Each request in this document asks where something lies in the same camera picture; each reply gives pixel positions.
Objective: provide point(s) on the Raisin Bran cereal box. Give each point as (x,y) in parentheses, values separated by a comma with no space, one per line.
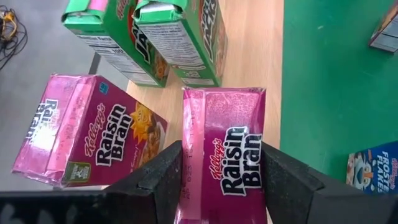
(224,124)
(93,130)

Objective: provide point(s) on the wooden shelf black metal frame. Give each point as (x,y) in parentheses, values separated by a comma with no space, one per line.
(248,62)

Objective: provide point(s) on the Apple Jacks cereal box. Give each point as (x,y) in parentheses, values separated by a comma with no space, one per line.
(174,43)
(121,31)

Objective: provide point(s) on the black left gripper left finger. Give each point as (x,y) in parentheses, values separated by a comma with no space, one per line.
(161,177)

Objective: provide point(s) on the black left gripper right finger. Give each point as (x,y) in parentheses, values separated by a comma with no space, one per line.
(286,183)

